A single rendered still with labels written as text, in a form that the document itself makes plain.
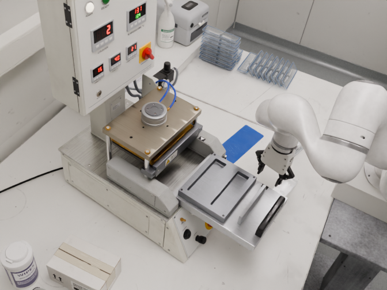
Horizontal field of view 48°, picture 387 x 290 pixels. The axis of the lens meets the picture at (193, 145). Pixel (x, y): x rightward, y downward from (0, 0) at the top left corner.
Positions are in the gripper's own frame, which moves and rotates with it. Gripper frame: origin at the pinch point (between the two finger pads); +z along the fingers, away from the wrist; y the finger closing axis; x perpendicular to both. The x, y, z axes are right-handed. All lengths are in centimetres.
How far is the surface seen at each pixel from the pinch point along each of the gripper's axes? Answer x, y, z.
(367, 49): -222, 37, 49
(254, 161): -12.5, 11.8, 11.3
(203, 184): 28.8, 9.3, -9.4
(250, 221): 28.6, -9.0, -8.8
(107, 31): 39, 44, -49
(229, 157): -6.8, 20.5, 11.8
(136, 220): 44.0, 21.8, 8.1
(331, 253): -59, -31, 83
